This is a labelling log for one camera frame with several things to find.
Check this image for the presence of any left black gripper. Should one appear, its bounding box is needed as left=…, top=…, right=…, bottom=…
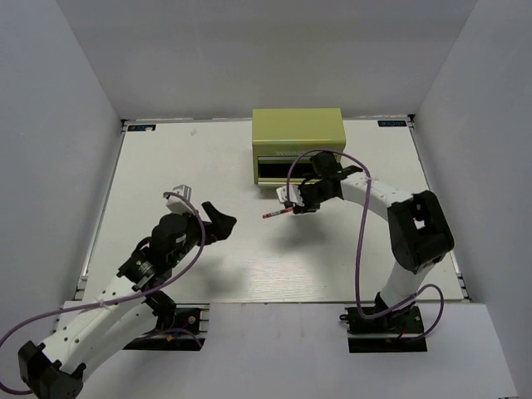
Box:
left=170, top=201, right=237, bottom=266

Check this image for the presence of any red gel pen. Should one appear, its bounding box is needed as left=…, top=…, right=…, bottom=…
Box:
left=262, top=207, right=294, bottom=219

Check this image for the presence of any green metal drawer chest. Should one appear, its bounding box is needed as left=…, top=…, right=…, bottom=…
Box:
left=252, top=108, right=347, bottom=186

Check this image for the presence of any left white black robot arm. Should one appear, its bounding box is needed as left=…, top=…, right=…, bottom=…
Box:
left=17, top=201, right=237, bottom=398

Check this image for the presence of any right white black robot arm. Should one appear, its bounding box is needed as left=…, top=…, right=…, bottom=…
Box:
left=277, top=149, right=455, bottom=332

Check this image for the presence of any right blue corner label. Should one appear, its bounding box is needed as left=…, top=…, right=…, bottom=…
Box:
left=377, top=120, right=407, bottom=127

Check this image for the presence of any blue corner label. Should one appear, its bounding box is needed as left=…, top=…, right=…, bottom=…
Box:
left=127, top=124, right=156, bottom=132
left=377, top=120, right=407, bottom=127

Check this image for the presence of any left blue corner label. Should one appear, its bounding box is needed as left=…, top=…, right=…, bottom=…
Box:
left=127, top=124, right=156, bottom=132

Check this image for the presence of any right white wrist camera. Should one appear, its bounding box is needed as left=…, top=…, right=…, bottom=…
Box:
left=276, top=185, right=303, bottom=206

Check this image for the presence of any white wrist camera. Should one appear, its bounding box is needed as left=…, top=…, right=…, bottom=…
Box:
left=163, top=185, right=192, bottom=214
left=276, top=185, right=303, bottom=206

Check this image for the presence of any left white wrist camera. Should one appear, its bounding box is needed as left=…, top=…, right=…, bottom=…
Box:
left=163, top=185, right=192, bottom=214

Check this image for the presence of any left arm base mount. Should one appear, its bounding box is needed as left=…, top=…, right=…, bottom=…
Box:
left=124, top=304, right=209, bottom=352

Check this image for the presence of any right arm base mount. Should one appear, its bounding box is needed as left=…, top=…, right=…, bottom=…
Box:
left=339, top=305, right=427, bottom=353

